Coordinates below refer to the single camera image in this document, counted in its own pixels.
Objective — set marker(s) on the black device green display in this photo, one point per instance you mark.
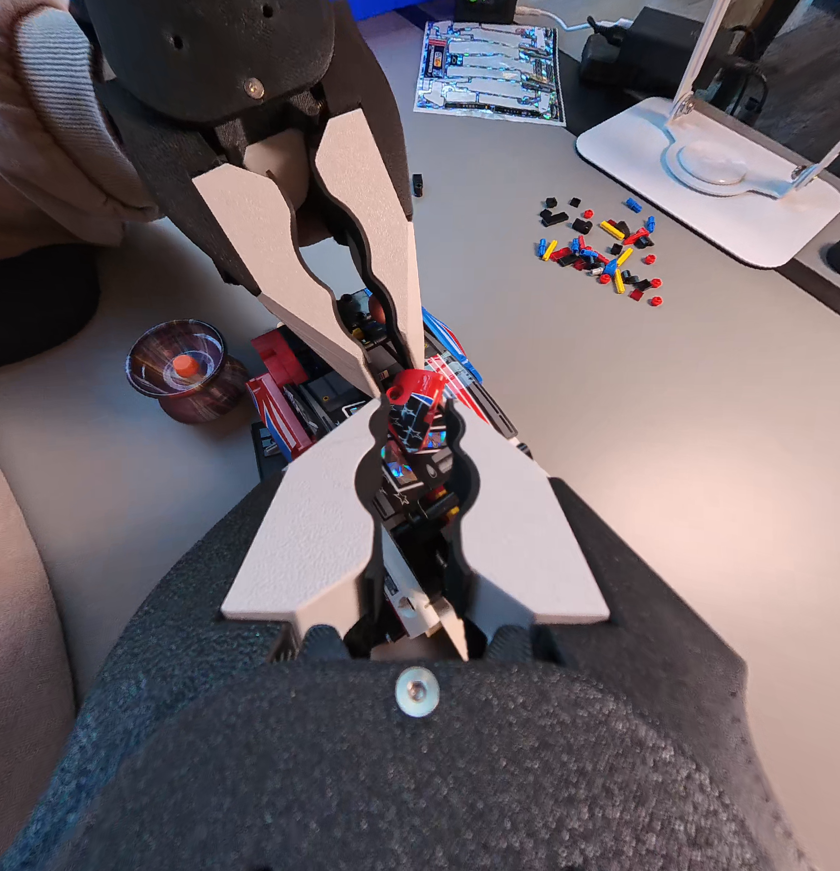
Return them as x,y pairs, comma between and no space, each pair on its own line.
484,8

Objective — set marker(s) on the person's left forearm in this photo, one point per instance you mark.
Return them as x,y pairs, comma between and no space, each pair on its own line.
46,122

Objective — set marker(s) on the black power adapter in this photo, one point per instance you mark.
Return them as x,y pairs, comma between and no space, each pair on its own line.
651,47

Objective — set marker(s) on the purple swirl yo-yo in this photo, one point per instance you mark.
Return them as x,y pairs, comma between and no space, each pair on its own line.
182,367

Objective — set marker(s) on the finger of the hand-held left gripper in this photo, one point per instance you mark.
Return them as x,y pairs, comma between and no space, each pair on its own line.
257,231
365,190

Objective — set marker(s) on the blue storage bin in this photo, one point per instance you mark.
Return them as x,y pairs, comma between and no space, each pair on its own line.
399,7

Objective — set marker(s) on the lego race car model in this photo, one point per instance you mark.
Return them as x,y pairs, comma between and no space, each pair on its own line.
284,415

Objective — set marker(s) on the pile of small lego pieces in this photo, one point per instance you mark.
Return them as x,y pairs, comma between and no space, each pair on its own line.
597,252

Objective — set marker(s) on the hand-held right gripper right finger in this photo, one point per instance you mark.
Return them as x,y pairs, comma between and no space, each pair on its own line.
529,551

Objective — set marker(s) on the black chair armrest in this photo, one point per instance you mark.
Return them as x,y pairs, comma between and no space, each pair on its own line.
32,306

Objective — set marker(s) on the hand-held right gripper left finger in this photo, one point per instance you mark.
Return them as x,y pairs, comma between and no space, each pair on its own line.
304,537

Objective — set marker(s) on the holographic sticker sheet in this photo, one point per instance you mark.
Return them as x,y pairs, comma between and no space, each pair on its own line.
488,75

